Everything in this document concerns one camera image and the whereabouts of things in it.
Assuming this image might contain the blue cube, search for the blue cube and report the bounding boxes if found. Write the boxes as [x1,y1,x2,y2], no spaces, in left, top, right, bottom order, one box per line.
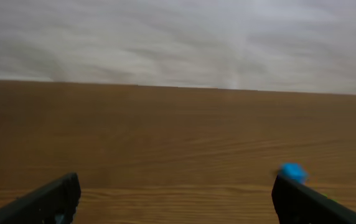
[278,162,309,185]

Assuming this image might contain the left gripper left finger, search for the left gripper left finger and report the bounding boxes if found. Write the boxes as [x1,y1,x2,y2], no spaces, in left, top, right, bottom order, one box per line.
[0,172,82,224]

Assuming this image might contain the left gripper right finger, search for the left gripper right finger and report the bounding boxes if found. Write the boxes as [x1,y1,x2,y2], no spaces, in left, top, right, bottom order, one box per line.
[271,174,356,224]

